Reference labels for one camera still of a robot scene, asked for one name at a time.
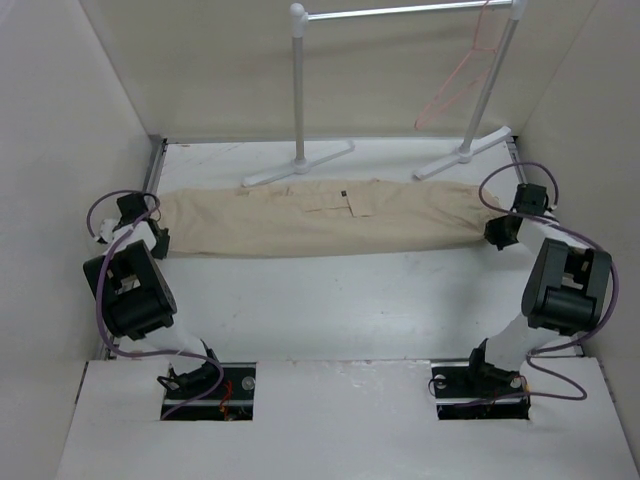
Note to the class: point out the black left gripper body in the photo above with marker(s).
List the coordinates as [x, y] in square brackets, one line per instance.
[159, 251]

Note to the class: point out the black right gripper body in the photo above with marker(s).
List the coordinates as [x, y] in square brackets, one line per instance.
[498, 235]

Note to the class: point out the beige cargo trousers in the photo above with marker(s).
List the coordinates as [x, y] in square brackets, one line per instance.
[326, 218]

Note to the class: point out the pink wire hanger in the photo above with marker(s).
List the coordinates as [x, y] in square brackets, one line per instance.
[467, 74]

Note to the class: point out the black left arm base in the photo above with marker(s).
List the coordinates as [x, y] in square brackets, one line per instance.
[209, 394]

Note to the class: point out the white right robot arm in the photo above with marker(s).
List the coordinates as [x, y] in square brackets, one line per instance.
[563, 296]

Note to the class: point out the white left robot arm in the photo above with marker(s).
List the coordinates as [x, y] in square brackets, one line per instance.
[134, 304]

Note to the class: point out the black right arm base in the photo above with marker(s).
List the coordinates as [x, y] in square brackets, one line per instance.
[475, 395]

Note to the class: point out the white clothes rack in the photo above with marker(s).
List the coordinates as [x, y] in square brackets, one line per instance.
[363, 70]

